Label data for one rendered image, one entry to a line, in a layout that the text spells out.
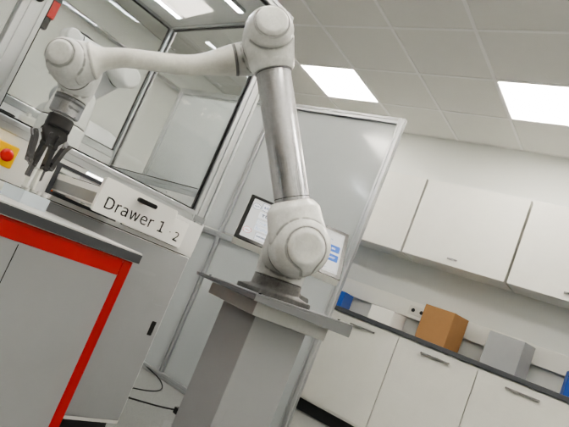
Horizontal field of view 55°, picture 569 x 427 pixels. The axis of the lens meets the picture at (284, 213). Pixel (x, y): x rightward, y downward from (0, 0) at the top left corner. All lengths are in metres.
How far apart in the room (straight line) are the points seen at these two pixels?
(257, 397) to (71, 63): 1.05
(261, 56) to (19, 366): 0.99
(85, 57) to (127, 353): 1.24
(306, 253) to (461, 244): 3.41
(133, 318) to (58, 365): 0.83
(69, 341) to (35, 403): 0.17
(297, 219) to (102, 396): 1.26
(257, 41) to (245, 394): 0.99
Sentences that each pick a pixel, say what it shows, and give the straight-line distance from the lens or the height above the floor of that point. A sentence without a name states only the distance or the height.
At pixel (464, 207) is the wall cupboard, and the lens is 4.84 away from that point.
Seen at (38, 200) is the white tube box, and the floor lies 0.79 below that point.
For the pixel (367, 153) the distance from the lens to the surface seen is 3.39.
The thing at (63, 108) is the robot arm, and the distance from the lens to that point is 1.73.
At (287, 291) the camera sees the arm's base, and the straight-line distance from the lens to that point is 1.65.
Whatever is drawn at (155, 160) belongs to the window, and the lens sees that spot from 2.21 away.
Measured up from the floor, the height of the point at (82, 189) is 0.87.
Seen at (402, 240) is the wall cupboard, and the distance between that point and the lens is 4.90.
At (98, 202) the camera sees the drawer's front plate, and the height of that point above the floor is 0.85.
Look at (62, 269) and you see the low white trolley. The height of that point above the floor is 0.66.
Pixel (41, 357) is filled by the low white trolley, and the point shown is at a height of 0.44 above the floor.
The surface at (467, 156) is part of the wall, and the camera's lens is 5.43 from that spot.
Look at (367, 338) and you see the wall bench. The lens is 4.44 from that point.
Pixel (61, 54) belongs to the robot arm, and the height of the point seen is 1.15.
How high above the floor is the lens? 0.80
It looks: 8 degrees up
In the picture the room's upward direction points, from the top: 22 degrees clockwise
